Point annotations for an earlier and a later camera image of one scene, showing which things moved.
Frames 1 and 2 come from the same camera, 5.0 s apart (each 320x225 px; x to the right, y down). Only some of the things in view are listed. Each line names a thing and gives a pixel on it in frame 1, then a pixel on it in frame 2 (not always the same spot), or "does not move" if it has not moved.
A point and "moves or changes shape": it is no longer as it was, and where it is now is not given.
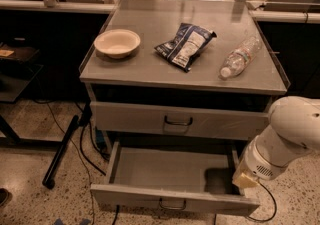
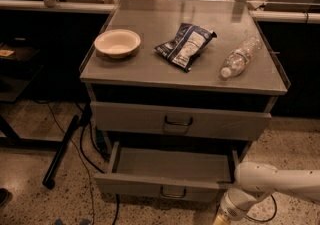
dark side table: [16, 72] does not move
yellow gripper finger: [243, 181] to [220, 221]
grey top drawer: [174, 120] does not move
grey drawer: [184, 179] moves or changes shape
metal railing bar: [41, 4] does not move
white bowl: [117, 43] does not move
